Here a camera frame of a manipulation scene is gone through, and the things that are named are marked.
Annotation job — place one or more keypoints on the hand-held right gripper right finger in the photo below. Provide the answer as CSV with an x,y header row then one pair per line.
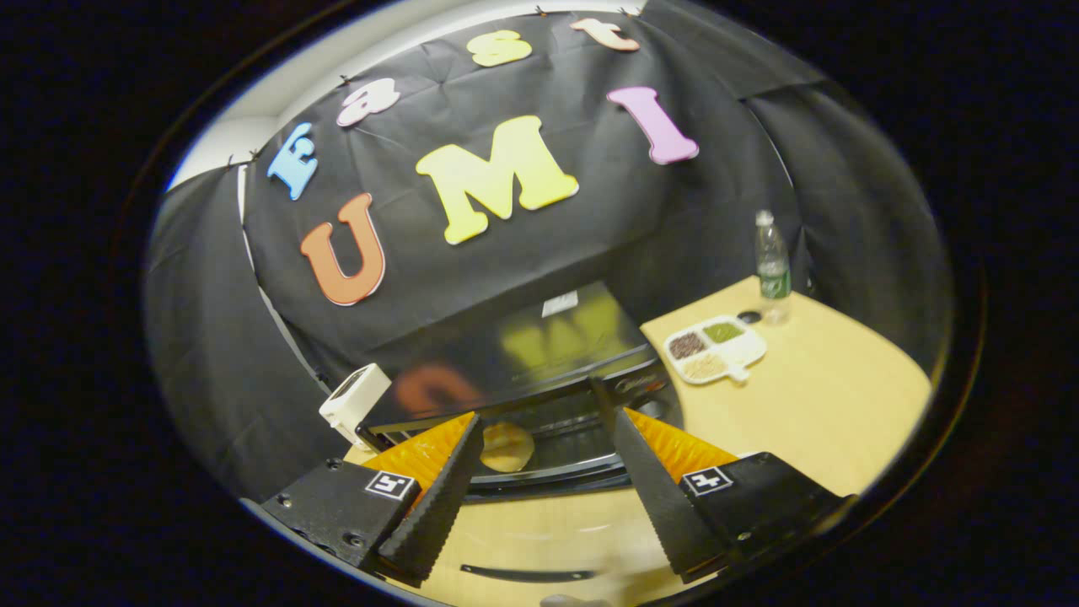
x,y
662,497

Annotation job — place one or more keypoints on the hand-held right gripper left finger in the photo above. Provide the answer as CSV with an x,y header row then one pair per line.
x,y
430,514

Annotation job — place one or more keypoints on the round yellow bread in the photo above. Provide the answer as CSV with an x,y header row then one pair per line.
x,y
507,451

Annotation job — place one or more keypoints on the white square plate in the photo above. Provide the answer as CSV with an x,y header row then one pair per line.
x,y
494,428

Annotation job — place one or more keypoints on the black electric oven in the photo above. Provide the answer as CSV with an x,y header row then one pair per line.
x,y
506,354

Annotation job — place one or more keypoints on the white toaster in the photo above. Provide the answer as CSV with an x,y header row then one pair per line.
x,y
354,405

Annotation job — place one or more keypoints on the white divided grain dish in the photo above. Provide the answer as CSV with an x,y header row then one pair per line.
x,y
716,350

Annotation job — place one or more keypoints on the small dark bottle cap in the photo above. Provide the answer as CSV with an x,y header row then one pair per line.
x,y
748,317

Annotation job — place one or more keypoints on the clear plastic water bottle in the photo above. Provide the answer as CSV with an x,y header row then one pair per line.
x,y
773,270

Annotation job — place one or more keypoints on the black backdrop cloth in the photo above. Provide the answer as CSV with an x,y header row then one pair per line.
x,y
590,236

